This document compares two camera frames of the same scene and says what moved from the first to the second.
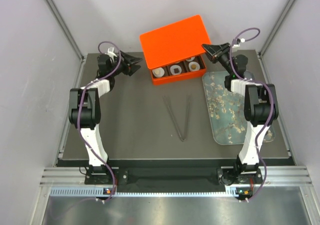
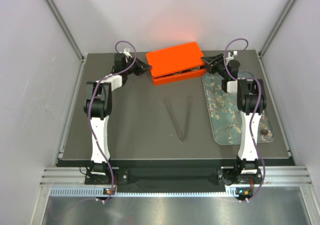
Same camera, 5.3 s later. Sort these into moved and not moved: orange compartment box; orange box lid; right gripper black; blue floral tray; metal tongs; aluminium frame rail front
Moved: right gripper black; orange box lid
Not moved: blue floral tray; aluminium frame rail front; metal tongs; orange compartment box
